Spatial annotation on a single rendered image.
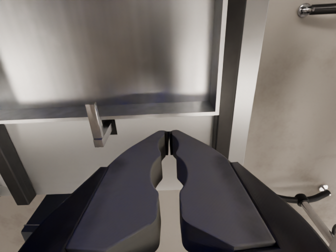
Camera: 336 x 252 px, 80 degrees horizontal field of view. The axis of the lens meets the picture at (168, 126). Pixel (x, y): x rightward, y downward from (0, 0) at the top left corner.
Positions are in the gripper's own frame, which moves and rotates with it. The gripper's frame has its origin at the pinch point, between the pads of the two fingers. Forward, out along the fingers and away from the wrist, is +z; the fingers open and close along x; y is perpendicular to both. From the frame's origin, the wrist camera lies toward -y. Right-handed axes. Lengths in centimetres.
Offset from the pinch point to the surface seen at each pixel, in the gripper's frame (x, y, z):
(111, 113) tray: -6.3, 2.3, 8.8
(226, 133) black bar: 6.8, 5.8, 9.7
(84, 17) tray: -8.0, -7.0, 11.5
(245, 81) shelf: 9.0, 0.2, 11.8
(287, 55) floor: 63, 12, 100
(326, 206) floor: 119, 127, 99
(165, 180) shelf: -1.0, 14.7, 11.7
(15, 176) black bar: -21.0, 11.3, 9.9
